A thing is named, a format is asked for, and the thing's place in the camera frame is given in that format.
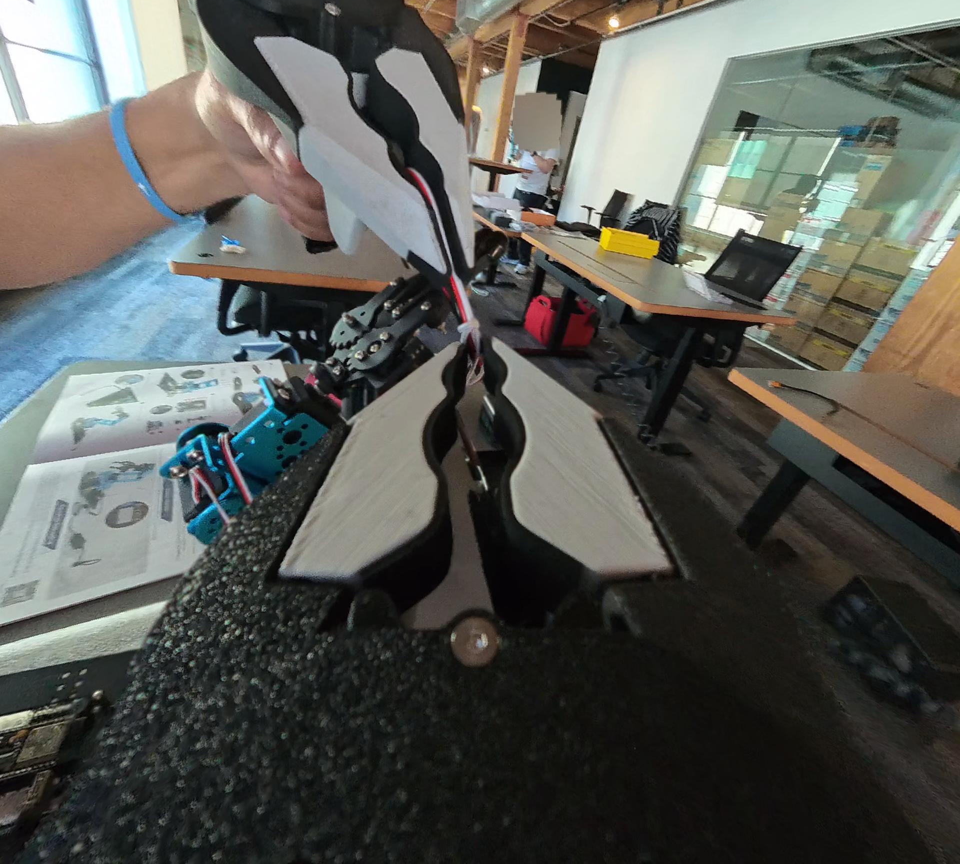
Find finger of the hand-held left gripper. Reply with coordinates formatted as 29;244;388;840
377;47;477;274
253;36;449;276

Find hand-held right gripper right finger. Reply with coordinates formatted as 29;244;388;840
489;338;675;582

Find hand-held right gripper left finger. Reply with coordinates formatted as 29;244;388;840
279;343;468;589

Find blue toy robot arm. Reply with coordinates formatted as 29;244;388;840
157;272;515;543

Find red white servo cables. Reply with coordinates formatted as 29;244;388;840
187;163;489;528

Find printed instruction manual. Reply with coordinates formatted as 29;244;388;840
0;358;290;629

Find controller circuit board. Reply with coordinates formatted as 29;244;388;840
0;695;102;835

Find person's left forearm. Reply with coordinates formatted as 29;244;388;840
0;84;189;291

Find grey desk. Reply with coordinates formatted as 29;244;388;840
0;358;189;719

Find person's left hand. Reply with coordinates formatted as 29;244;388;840
180;73;337;256

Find red fabric tote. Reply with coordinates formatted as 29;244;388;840
523;294;600;353

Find blue wristband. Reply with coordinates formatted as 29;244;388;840
108;98;190;224

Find yellow plastic bin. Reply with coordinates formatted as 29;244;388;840
598;225;661;259

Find black striped jacket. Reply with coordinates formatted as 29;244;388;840
624;202;684;254

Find large paned window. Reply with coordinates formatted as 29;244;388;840
0;0;102;124

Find stack of cardboard boxes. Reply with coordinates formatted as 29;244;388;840
693;118;960;372

